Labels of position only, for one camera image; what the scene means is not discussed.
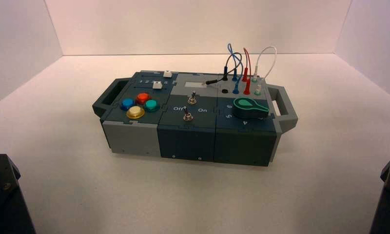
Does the yellow push button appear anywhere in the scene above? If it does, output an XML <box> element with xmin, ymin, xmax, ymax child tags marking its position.
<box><xmin>126</xmin><ymin>106</ymin><xmax>146</xmax><ymax>120</ymax></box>

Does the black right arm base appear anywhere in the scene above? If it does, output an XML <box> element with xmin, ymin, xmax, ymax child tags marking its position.
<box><xmin>369</xmin><ymin>155</ymin><xmax>390</xmax><ymax>234</ymax></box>

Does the teal push button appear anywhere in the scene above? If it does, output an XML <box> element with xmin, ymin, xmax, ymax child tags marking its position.
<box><xmin>143</xmin><ymin>99</ymin><xmax>160</xmax><ymax>113</ymax></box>

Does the blue jumper cable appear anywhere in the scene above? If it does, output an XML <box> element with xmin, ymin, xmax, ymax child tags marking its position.
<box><xmin>227</xmin><ymin>43</ymin><xmax>244</xmax><ymax>95</ymax></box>

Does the red jumper cable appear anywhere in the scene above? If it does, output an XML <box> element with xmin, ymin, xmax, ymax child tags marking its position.
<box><xmin>242</xmin><ymin>47</ymin><xmax>252</xmax><ymax>96</ymax></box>

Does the white jumper cable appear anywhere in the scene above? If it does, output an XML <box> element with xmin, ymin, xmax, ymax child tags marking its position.
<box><xmin>252</xmin><ymin>46</ymin><xmax>277</xmax><ymax>96</ymax></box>

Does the black jumper cable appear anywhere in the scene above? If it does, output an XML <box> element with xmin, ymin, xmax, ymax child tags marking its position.
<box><xmin>202</xmin><ymin>51</ymin><xmax>242</xmax><ymax>86</ymax></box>

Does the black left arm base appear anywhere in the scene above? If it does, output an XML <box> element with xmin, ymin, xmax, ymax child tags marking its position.
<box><xmin>0</xmin><ymin>154</ymin><xmax>37</xmax><ymax>234</ymax></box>

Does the dark blue grey task box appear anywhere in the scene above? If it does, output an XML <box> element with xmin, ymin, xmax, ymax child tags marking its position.
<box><xmin>92</xmin><ymin>70</ymin><xmax>299</xmax><ymax>168</ymax></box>

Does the blue push button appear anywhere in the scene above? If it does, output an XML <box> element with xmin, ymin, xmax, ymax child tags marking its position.
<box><xmin>120</xmin><ymin>98</ymin><xmax>136</xmax><ymax>111</ymax></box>

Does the green rotary knob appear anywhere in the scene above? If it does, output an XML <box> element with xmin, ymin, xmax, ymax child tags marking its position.
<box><xmin>232</xmin><ymin>97</ymin><xmax>270</xmax><ymax>120</ymax></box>

